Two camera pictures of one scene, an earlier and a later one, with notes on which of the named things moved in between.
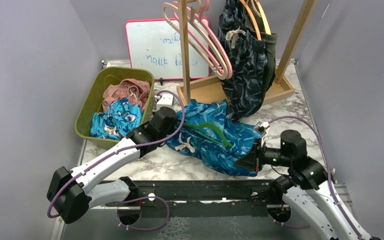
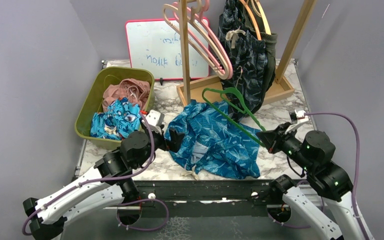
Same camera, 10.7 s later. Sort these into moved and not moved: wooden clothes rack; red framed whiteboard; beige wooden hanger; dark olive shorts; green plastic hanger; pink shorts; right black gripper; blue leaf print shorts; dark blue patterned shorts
Moved: right black gripper; blue leaf print shorts; green plastic hanger
Not moved: wooden clothes rack; dark blue patterned shorts; beige wooden hanger; red framed whiteboard; pink shorts; dark olive shorts
